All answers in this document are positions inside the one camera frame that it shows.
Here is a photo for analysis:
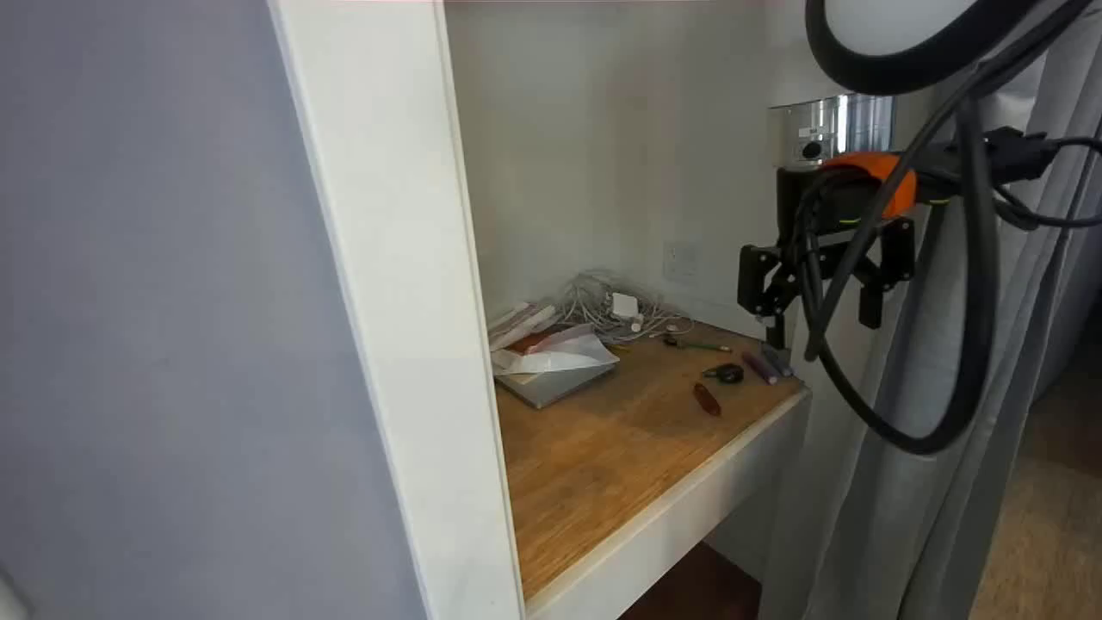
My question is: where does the grey curtain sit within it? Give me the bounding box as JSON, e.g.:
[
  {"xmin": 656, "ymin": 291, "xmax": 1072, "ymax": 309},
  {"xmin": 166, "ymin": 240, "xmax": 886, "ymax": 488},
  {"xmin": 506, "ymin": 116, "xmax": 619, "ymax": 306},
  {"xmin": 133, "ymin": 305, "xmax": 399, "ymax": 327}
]
[{"xmin": 753, "ymin": 0, "xmax": 1102, "ymax": 620}]

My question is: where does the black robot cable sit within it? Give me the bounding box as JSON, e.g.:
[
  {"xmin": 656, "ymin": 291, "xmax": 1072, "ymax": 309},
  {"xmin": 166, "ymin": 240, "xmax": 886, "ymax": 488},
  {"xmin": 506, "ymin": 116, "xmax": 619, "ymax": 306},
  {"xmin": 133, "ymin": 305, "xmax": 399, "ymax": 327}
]
[{"xmin": 796, "ymin": 0, "xmax": 1102, "ymax": 457}]

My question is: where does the red pen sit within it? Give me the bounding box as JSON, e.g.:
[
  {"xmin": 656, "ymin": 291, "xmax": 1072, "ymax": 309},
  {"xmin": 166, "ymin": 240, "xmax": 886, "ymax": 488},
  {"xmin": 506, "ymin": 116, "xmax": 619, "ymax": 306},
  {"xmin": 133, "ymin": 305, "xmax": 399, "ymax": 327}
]
[{"xmin": 690, "ymin": 379, "xmax": 728, "ymax": 421}]

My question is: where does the white alcove pillar trim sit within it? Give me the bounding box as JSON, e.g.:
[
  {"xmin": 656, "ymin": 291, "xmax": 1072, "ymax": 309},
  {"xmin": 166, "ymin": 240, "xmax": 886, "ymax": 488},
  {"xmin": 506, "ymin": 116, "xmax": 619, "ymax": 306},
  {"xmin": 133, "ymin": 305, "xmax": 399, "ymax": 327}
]
[{"xmin": 268, "ymin": 0, "xmax": 531, "ymax": 620}]

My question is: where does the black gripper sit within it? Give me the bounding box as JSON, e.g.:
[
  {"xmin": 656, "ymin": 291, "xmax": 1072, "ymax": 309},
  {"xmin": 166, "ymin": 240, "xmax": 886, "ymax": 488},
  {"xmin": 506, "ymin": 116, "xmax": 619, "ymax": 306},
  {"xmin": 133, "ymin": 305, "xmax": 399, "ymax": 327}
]
[{"xmin": 733, "ymin": 167, "xmax": 923, "ymax": 352}]

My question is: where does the pink white flat box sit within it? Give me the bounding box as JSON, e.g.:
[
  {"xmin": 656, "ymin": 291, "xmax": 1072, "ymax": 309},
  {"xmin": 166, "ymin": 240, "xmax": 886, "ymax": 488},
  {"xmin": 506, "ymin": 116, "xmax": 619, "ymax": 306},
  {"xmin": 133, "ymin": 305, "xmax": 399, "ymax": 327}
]
[{"xmin": 485, "ymin": 300, "xmax": 600, "ymax": 354}]

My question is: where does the clear plastic bag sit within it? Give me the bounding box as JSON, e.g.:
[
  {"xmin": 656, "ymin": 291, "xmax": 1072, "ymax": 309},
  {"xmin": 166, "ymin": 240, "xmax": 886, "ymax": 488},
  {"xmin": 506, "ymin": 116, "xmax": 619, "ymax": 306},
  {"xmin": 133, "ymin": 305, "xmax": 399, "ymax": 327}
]
[{"xmin": 548, "ymin": 268, "xmax": 692, "ymax": 347}]

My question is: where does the white charger adapter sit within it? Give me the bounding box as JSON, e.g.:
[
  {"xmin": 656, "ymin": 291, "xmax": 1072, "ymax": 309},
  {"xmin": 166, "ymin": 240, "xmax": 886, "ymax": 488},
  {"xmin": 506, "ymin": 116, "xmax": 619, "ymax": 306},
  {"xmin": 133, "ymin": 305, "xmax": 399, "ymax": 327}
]
[{"xmin": 605, "ymin": 291, "xmax": 643, "ymax": 327}]

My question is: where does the flat grey white box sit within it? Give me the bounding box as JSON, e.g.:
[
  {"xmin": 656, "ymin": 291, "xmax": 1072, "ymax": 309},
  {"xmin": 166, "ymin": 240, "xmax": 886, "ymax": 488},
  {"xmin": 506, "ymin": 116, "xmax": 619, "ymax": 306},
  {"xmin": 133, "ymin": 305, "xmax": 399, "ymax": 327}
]
[{"xmin": 493, "ymin": 332, "xmax": 624, "ymax": 413}]

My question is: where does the small purple blue object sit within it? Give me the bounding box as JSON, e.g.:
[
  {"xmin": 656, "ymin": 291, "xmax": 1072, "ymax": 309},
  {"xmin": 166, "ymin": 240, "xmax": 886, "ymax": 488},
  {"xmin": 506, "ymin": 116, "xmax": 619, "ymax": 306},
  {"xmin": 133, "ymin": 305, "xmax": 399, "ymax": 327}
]
[{"xmin": 739, "ymin": 346, "xmax": 796, "ymax": 385}]

